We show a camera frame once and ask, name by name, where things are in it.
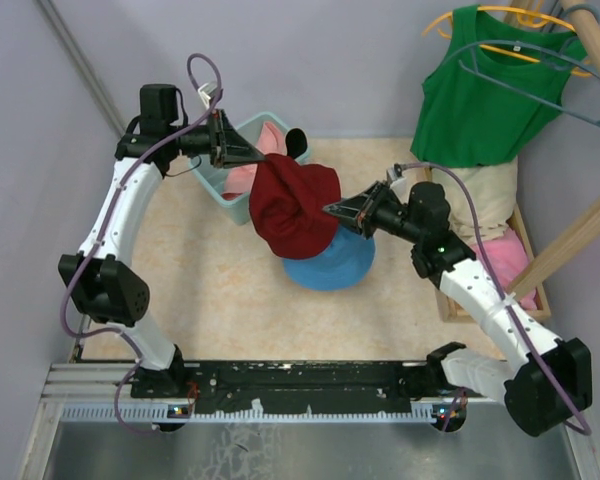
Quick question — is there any wooden rack pole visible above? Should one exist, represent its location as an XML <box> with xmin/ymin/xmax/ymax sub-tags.
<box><xmin>560</xmin><ymin>0</ymin><xmax>600</xmax><ymax>77</ymax></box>

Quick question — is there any dark red bucket hat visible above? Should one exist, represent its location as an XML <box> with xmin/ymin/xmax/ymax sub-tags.
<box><xmin>249</xmin><ymin>154</ymin><xmax>341</xmax><ymax>260</ymax></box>

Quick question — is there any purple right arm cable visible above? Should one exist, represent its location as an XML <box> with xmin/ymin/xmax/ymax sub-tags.
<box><xmin>394</xmin><ymin>160</ymin><xmax>594</xmax><ymax>437</ymax></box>

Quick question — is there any light teal plastic bin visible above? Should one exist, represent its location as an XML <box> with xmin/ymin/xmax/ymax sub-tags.
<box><xmin>187</xmin><ymin>111</ymin><xmax>314</xmax><ymax>226</ymax></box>

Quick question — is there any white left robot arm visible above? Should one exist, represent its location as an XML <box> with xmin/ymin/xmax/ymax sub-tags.
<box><xmin>58</xmin><ymin>82</ymin><xmax>264</xmax><ymax>398</ymax></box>

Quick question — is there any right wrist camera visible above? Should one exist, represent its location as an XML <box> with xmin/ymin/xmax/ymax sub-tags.
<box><xmin>386</xmin><ymin>164</ymin><xmax>403</xmax><ymax>185</ymax></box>

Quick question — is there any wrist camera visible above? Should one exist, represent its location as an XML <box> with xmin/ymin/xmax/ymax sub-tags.
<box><xmin>197</xmin><ymin>81</ymin><xmax>223</xmax><ymax>109</ymax></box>
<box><xmin>386</xmin><ymin>164</ymin><xmax>403</xmax><ymax>185</ymax></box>

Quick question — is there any aluminium frame post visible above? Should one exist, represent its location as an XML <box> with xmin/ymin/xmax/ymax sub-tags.
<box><xmin>33</xmin><ymin>0</ymin><xmax>126</xmax><ymax>136</ymax></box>

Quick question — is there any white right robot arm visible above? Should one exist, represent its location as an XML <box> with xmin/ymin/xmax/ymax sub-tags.
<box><xmin>211</xmin><ymin>117</ymin><xmax>592</xmax><ymax>436</ymax></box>

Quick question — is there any pink bucket hat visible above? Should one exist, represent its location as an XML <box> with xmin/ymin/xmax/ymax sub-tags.
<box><xmin>222</xmin><ymin>121</ymin><xmax>287</xmax><ymax>200</ymax></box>

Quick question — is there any slanted wooden beam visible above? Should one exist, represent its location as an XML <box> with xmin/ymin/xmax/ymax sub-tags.
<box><xmin>509</xmin><ymin>196</ymin><xmax>600</xmax><ymax>297</ymax></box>

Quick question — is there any green tank top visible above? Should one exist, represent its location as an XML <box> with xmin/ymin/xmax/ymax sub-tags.
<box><xmin>411</xmin><ymin>5</ymin><xmax>579</xmax><ymax>168</ymax></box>

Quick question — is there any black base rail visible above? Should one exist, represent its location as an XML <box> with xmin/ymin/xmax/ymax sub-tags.
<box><xmin>131</xmin><ymin>360</ymin><xmax>455</xmax><ymax>416</ymax></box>

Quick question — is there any blue bucket hat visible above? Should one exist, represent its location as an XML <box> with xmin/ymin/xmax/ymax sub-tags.
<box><xmin>282</xmin><ymin>227</ymin><xmax>376</xmax><ymax>292</ymax></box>

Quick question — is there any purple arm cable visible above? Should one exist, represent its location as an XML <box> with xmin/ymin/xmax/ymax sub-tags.
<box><xmin>61</xmin><ymin>52</ymin><xmax>225</xmax><ymax>434</ymax></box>
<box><xmin>394</xmin><ymin>160</ymin><xmax>594</xmax><ymax>437</ymax></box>

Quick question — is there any wooden tray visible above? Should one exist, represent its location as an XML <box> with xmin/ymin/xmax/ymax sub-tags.
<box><xmin>419</xmin><ymin>162</ymin><xmax>552</xmax><ymax>324</ymax></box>

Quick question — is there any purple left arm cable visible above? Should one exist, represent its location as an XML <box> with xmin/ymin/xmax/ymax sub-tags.
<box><xmin>61</xmin><ymin>52</ymin><xmax>225</xmax><ymax>434</ymax></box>

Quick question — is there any yellow clothes hanger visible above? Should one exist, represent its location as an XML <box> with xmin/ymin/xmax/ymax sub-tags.
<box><xmin>421</xmin><ymin>1</ymin><xmax>597</xmax><ymax>78</ymax></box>

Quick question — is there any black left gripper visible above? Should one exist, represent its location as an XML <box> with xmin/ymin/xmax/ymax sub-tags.
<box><xmin>167</xmin><ymin>108</ymin><xmax>264</xmax><ymax>169</ymax></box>

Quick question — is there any beige bucket hat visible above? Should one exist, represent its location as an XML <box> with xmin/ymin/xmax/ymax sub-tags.
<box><xmin>285</xmin><ymin>128</ymin><xmax>308</xmax><ymax>159</ymax></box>

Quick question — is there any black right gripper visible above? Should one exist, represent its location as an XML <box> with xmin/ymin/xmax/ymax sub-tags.
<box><xmin>323</xmin><ymin>180</ymin><xmax>424</xmax><ymax>244</ymax></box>

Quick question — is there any pink cloth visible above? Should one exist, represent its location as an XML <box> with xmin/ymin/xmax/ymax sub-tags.
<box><xmin>483</xmin><ymin>228</ymin><xmax>529</xmax><ymax>288</ymax></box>

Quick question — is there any grey-blue clothes hanger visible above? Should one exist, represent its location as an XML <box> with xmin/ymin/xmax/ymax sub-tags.
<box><xmin>441</xmin><ymin>37</ymin><xmax>600</xmax><ymax>128</ymax></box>

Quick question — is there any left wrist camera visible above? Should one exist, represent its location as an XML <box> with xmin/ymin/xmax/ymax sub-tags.
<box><xmin>197</xmin><ymin>81</ymin><xmax>223</xmax><ymax>109</ymax></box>

